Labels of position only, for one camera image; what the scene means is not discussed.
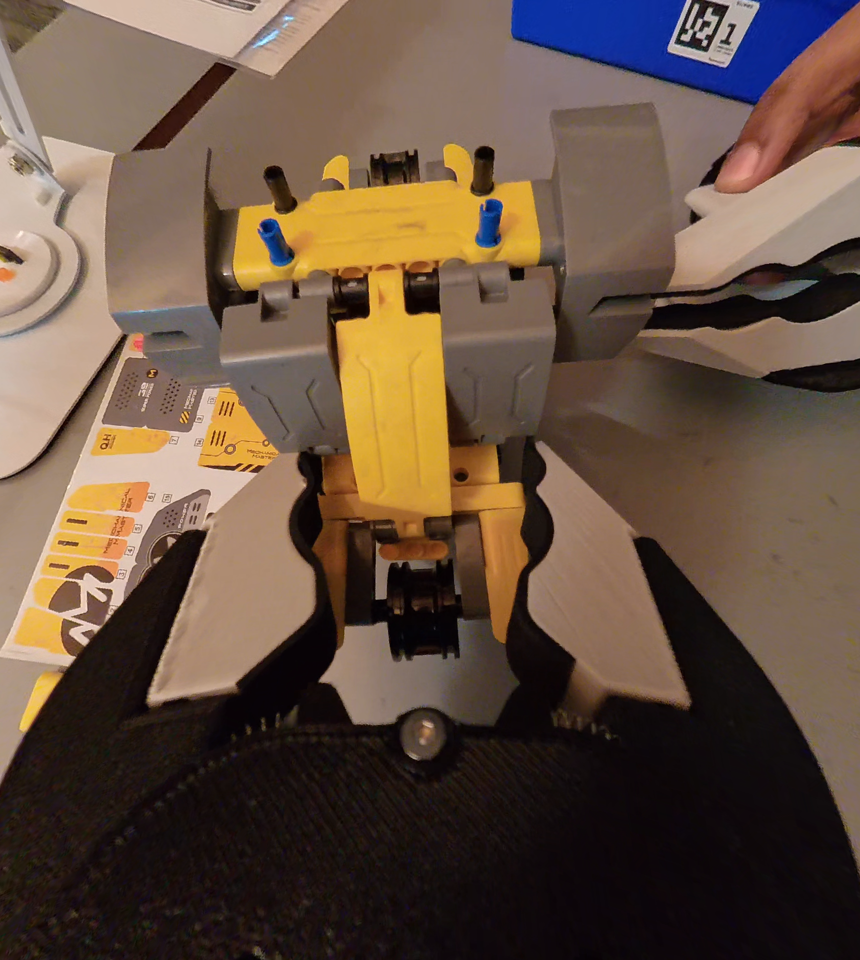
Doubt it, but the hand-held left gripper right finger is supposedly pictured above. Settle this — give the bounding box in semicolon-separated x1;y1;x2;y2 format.
508;441;694;714

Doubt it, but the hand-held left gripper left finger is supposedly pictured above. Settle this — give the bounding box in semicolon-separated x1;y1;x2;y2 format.
146;453;341;710

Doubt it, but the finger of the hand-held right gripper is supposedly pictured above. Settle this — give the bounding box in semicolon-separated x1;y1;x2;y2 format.
634;288;860;380
668;142;860;292

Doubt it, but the yellow grey brick toy vehicle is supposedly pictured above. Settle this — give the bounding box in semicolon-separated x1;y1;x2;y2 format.
103;102;679;665

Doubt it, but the person's right hand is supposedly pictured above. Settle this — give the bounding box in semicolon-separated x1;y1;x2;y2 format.
713;0;860;196

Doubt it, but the yellow grey sticker sheet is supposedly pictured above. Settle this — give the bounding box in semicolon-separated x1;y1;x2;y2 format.
0;356;281;661

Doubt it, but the yellow brick piece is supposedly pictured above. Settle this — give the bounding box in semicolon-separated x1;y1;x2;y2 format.
19;669;64;732

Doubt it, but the blue plastic bin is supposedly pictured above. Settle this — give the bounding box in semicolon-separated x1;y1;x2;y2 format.
511;0;860;106

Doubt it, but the white book stand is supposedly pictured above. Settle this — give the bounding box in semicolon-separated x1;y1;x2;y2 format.
0;0;127;481

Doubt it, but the paper in clear holder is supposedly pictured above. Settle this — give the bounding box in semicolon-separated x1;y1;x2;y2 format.
62;0;307;80

